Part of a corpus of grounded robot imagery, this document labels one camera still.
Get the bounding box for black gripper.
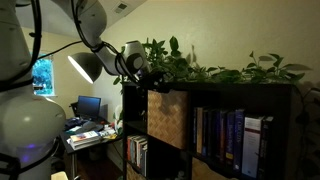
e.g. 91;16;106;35
137;69;172;95

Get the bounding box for woven bamboo storage container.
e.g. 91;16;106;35
147;89;190;150

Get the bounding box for green pothos plant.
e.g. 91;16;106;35
113;35;313;85

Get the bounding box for white flower ornament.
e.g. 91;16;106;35
112;104;124;135

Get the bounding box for tan spine book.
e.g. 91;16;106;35
196;107;204;155

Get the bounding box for slim black book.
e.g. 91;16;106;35
202;109;210;157

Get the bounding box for grey spine book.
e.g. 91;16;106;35
130;135;138;165

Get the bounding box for red spine book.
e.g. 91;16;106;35
126;135;132;162

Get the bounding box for white spine book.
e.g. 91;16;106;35
135;137;144;170

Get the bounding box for dark navy book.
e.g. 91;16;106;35
207;109;222;159

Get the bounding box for black cube shelf unit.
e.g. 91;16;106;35
121;81;301;180

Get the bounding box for dark book white pages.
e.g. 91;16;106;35
140;141;149;178

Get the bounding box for computer monitor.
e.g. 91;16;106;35
77;95;102;121

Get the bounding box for brown spine book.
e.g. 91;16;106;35
219;109;230;163

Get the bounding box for grey desk lamp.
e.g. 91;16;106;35
67;51;104;84

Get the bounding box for blue book yellow label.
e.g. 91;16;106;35
226;111;237;162

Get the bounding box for colourful cover book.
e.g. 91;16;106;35
69;130;101;143

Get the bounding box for ceiling air vent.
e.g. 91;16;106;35
114;2;129;14

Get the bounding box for blue bag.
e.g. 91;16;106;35
64;117;88;130

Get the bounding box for blue circuits textbook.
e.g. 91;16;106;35
233;108;246;172

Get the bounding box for thick white book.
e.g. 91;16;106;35
69;138;103;152

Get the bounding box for dark office desk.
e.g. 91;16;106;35
59;116;124;180

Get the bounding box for white maroon banded book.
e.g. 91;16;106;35
242;115;263;179

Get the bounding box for thick black book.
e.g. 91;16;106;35
260;116;274;180

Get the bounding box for window with white frame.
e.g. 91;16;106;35
31;53;56;98

